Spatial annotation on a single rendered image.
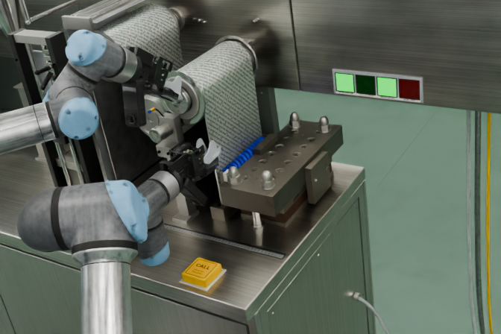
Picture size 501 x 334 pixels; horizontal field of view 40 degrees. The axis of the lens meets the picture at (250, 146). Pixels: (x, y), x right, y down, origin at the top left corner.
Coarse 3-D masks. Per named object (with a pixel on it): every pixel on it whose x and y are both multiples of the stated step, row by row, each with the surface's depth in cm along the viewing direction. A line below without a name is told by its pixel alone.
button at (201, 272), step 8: (192, 264) 166; (200, 264) 166; (208, 264) 166; (216, 264) 165; (184, 272) 164; (192, 272) 164; (200, 272) 163; (208, 272) 163; (216, 272) 164; (184, 280) 164; (192, 280) 163; (200, 280) 161; (208, 280) 161
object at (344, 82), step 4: (336, 76) 185; (340, 76) 185; (344, 76) 184; (348, 76) 183; (352, 76) 183; (336, 80) 186; (340, 80) 185; (344, 80) 185; (348, 80) 184; (352, 80) 183; (336, 84) 187; (340, 84) 186; (344, 84) 185; (348, 84) 185; (352, 84) 184; (340, 88) 186; (344, 88) 186; (348, 88) 185; (352, 88) 184
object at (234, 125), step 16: (240, 96) 186; (224, 112) 181; (240, 112) 187; (256, 112) 194; (208, 128) 176; (224, 128) 182; (240, 128) 188; (256, 128) 196; (224, 144) 183; (240, 144) 190; (224, 160) 184
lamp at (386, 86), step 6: (378, 78) 179; (384, 78) 178; (390, 78) 177; (378, 84) 180; (384, 84) 179; (390, 84) 178; (378, 90) 181; (384, 90) 180; (390, 90) 179; (396, 90) 178; (396, 96) 179
